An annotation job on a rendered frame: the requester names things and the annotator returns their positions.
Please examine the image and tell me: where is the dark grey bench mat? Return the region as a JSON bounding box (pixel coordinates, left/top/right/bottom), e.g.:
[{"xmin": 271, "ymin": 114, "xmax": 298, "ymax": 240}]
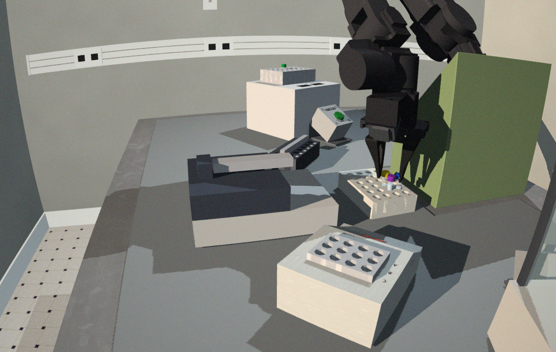
[{"xmin": 112, "ymin": 109, "xmax": 541, "ymax": 352}]

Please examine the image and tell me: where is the violet-capped test tube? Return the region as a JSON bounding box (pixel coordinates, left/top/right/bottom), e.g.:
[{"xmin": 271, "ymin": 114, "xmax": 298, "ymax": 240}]
[{"xmin": 387, "ymin": 174, "xmax": 396, "ymax": 191}]

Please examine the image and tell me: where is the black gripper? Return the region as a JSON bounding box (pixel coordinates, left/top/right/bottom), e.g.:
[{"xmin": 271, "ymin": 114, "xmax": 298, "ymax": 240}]
[{"xmin": 360, "ymin": 88, "xmax": 429, "ymax": 183}]

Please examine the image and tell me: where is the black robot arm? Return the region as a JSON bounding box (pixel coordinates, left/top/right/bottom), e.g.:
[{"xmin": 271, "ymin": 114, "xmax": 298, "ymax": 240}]
[{"xmin": 336, "ymin": 0, "xmax": 486, "ymax": 142}]

